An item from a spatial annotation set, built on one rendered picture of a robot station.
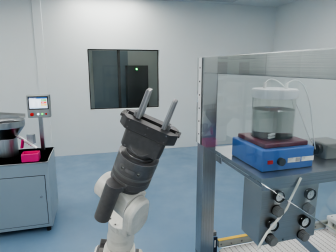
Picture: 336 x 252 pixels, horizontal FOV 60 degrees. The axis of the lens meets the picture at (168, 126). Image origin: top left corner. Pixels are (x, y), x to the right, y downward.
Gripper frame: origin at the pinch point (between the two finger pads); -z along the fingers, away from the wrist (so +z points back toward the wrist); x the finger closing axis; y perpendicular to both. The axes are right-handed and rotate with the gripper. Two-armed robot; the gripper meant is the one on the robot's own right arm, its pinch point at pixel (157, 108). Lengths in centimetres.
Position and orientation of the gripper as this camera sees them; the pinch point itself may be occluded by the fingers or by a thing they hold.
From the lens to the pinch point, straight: 57.6
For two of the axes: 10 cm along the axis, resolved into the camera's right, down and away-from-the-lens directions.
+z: -3.5, 8.6, 3.7
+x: -9.1, -4.0, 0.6
